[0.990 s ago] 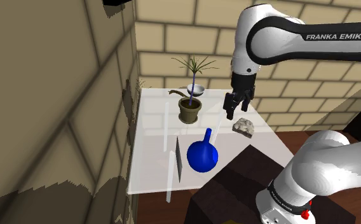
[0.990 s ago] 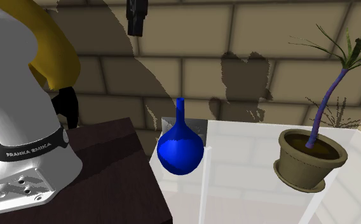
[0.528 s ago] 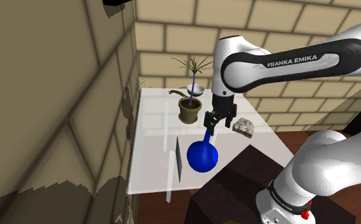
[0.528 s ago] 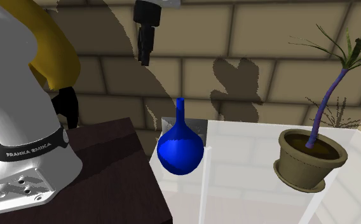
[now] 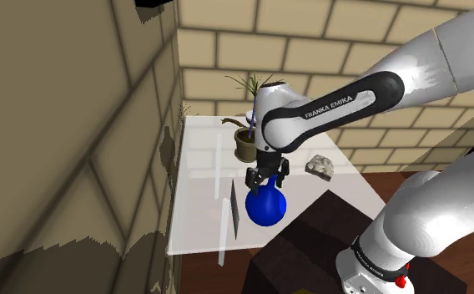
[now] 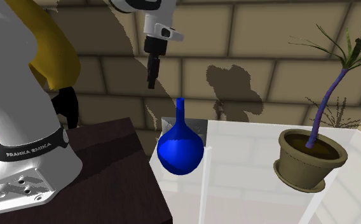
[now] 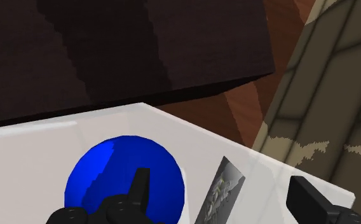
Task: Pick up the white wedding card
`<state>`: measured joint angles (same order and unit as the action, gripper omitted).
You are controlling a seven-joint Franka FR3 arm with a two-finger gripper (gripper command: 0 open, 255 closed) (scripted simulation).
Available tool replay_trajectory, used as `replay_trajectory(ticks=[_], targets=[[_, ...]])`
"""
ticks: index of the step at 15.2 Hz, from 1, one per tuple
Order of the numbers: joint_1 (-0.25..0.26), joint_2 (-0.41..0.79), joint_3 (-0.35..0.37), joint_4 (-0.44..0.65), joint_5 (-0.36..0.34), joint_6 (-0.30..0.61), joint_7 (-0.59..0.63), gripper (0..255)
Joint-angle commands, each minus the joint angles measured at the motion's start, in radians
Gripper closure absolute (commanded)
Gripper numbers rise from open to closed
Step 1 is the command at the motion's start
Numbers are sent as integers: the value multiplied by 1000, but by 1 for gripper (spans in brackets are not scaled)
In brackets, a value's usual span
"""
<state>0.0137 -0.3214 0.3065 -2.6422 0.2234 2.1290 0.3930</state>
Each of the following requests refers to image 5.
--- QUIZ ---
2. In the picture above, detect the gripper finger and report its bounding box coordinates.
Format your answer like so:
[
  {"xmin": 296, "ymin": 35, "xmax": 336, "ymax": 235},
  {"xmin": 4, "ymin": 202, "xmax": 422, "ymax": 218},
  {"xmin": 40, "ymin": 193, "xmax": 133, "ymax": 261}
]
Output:
[
  {"xmin": 245, "ymin": 165, "xmax": 269, "ymax": 196},
  {"xmin": 275, "ymin": 157, "xmax": 291, "ymax": 189}
]

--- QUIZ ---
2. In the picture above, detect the potted plant in olive pot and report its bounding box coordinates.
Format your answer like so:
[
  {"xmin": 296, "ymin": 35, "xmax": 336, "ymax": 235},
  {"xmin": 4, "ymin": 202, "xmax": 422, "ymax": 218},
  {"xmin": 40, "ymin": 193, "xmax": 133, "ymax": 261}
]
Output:
[{"xmin": 220, "ymin": 72, "xmax": 287, "ymax": 164}]

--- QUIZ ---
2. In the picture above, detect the blue round vase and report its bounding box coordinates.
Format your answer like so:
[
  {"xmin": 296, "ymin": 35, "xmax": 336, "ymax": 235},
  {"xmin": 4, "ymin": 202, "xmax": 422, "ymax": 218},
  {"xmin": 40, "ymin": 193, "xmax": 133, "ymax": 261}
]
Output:
[{"xmin": 245, "ymin": 175, "xmax": 288, "ymax": 228}]

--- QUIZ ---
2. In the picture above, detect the dark grey flat slab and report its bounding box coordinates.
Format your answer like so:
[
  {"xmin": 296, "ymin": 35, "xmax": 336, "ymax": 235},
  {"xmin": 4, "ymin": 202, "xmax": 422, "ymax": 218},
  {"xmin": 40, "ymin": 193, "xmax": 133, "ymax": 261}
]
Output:
[{"xmin": 229, "ymin": 179, "xmax": 241, "ymax": 241}]

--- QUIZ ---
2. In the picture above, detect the grey stone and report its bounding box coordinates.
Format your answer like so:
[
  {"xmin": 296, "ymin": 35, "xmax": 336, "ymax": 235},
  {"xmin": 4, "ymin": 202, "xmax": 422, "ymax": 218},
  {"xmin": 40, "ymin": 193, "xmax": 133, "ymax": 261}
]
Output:
[{"xmin": 305, "ymin": 154, "xmax": 335, "ymax": 182}]

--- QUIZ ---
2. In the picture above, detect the white glass table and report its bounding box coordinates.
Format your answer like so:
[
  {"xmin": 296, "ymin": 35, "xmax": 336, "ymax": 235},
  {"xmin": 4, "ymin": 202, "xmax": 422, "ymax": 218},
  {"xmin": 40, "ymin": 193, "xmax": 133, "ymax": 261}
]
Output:
[{"xmin": 166, "ymin": 115, "xmax": 387, "ymax": 256}]

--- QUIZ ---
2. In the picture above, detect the dark robot stand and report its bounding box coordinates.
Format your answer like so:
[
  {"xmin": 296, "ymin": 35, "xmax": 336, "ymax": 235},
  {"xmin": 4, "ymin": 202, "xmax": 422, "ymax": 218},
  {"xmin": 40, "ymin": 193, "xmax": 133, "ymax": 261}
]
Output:
[{"xmin": 240, "ymin": 189, "xmax": 468, "ymax": 294}]

